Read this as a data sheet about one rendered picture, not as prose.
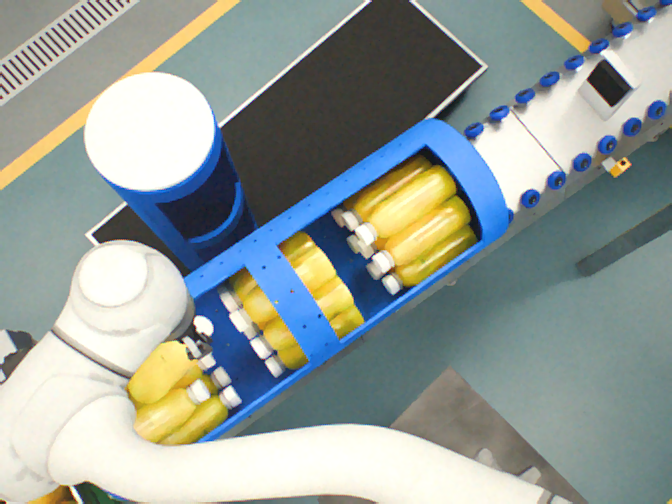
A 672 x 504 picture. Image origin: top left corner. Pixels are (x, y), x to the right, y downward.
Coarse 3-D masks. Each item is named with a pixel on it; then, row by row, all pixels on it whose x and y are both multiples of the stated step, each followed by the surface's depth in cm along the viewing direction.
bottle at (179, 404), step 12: (168, 396) 118; (180, 396) 118; (192, 396) 119; (144, 408) 118; (156, 408) 117; (168, 408) 117; (180, 408) 117; (192, 408) 119; (144, 420) 116; (156, 420) 116; (168, 420) 116; (180, 420) 118; (144, 432) 116; (156, 432) 116; (168, 432) 118
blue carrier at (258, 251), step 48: (432, 144) 122; (336, 192) 122; (480, 192) 120; (336, 240) 143; (480, 240) 138; (192, 288) 117; (288, 288) 114; (384, 288) 139; (240, 336) 139; (336, 336) 119; (240, 384) 134; (288, 384) 121
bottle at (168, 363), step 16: (160, 352) 109; (176, 352) 108; (144, 368) 112; (160, 368) 110; (176, 368) 109; (192, 368) 112; (128, 384) 115; (144, 384) 113; (160, 384) 112; (176, 384) 114; (144, 400) 115
